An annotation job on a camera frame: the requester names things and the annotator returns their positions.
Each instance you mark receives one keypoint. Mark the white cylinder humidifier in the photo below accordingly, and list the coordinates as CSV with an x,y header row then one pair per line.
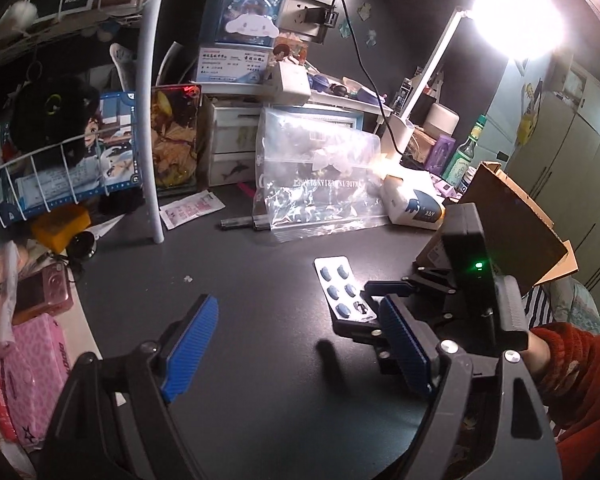
x,y
441,117

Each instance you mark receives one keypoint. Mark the dark pen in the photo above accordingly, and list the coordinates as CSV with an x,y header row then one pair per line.
x,y
242,222

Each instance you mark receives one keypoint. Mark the black plush toy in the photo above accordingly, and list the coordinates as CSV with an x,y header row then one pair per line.
x,y
55,110

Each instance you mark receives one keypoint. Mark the small anime figurine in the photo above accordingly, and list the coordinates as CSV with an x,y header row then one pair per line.
x,y
290,49

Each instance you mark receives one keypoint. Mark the blue character box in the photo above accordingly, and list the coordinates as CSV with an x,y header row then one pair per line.
x,y
242,15

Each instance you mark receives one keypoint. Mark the white desk shelf riser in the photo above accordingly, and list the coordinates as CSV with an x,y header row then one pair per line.
x,y
340,101

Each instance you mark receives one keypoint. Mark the person's striped clothing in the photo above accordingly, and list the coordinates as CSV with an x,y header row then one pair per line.
x,y
565,305

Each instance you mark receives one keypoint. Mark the small plain white box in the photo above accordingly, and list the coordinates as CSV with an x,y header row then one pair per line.
x,y
290,84

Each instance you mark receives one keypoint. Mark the yellow character wall hanging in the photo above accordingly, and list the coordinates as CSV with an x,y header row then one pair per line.
x,y
529,115

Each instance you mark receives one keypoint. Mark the brown cardboard box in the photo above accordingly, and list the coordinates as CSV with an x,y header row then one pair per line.
x,y
510,220

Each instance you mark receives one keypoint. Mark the white desk lamp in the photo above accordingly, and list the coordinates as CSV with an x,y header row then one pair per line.
x,y
430,65

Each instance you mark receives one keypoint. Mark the white blue labelled box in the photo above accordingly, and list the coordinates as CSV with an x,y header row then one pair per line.
x,y
232,65

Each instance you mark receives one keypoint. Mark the person's right forearm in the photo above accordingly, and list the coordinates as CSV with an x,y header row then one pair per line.
x,y
585,385

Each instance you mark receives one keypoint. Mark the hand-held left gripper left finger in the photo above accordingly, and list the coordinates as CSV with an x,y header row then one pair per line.
x,y
190,347

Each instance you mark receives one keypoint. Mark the blue pill blister pack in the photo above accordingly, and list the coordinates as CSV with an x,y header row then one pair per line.
x,y
337,280

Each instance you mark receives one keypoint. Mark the white tissue pack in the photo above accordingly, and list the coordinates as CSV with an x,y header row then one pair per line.
x,y
410,200

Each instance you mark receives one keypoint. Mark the small purple box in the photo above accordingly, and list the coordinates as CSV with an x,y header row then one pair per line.
x,y
440,152

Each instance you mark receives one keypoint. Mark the black charger plug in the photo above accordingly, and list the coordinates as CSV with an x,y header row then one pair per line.
x,y
330,16

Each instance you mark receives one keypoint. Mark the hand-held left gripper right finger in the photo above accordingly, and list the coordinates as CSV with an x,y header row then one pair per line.
x,y
405,350

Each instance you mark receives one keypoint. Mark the pink white sachet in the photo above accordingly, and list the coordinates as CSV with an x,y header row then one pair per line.
x,y
190,210

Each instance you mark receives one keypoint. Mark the small character wall sticker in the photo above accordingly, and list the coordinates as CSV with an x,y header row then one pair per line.
x,y
365,10
345,27
371,36

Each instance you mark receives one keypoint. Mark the white pompom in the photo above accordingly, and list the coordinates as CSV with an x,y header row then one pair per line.
x,y
19,14

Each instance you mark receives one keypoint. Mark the white mini drawer unit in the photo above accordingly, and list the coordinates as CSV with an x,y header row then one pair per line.
x,y
232,140

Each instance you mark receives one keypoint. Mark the wall outlet panel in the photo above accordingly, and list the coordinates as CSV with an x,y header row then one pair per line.
x,y
302,17

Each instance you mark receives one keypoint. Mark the yellow anime picture card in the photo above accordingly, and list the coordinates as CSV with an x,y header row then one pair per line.
x,y
175,140

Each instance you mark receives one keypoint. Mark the pink compact camera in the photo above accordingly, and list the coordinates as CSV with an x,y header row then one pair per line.
x,y
42,290

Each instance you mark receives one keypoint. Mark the blue anime card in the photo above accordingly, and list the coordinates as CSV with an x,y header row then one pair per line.
x,y
115,135

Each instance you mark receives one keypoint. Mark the black round object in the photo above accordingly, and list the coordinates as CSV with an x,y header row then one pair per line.
x,y
82,246

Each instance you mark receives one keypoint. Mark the clear zip bag with bow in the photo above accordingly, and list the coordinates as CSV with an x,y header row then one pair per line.
x,y
320,195

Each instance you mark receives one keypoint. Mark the orange box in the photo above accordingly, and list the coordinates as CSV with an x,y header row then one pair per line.
x,y
60,227

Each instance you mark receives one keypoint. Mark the pink leopard print box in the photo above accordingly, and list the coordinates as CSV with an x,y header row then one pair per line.
x,y
35,360

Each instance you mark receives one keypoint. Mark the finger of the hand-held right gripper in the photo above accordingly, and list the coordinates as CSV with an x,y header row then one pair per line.
x,y
390,289
355,330

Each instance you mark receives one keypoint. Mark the green glass bottle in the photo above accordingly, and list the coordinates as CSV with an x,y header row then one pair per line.
x,y
462,157

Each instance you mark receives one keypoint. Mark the blue round case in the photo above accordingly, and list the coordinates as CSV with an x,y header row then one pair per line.
x,y
325,81

